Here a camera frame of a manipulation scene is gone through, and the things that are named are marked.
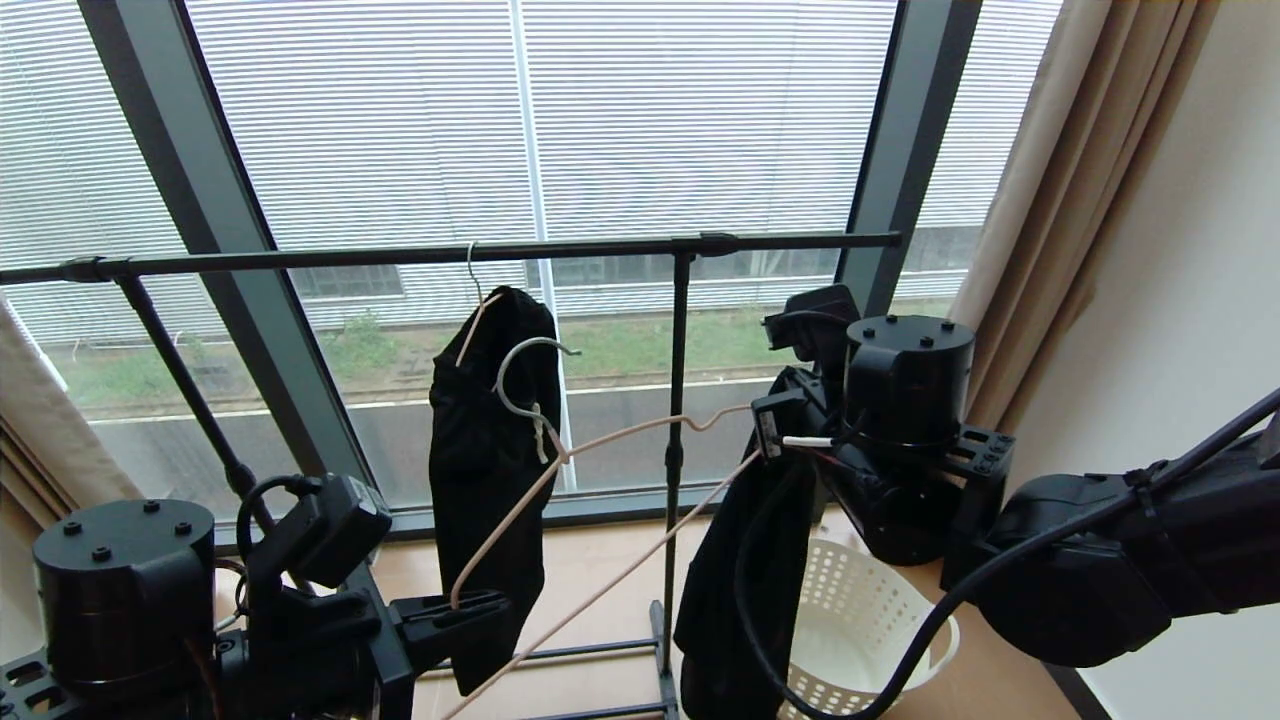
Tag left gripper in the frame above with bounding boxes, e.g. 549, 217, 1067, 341
215, 590, 416, 720

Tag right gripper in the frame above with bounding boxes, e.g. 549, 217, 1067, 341
750, 370, 961, 566

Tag pink clothes hanger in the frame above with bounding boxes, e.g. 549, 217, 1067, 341
440, 337, 766, 720
455, 242, 504, 368

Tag black T-shirt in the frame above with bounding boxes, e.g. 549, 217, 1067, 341
673, 455, 831, 720

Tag black shorts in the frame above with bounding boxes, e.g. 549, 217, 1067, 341
428, 287, 563, 696

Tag white laundry basket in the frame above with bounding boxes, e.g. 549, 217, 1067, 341
780, 538, 961, 720

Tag black clothes rack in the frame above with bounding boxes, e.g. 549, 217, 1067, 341
0, 232, 901, 720

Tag beige curtain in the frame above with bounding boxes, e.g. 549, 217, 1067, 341
945, 0, 1221, 431
0, 300, 146, 531

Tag window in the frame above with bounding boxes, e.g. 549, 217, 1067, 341
0, 0, 1066, 546

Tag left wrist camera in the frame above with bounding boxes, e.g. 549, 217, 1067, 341
235, 473, 394, 611

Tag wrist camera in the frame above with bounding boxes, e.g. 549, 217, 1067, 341
235, 473, 394, 611
762, 284, 863, 381

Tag black cable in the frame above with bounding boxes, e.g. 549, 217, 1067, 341
735, 390, 1280, 720

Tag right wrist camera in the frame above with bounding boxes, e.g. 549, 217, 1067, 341
762, 284, 863, 381

